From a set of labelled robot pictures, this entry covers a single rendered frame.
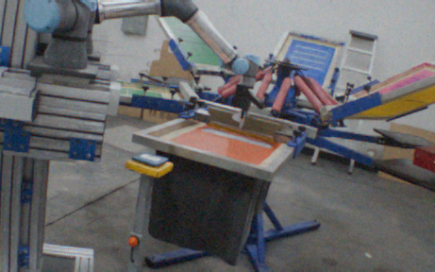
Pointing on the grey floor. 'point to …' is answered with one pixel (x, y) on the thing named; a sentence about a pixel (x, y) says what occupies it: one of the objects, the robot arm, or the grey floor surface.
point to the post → (142, 206)
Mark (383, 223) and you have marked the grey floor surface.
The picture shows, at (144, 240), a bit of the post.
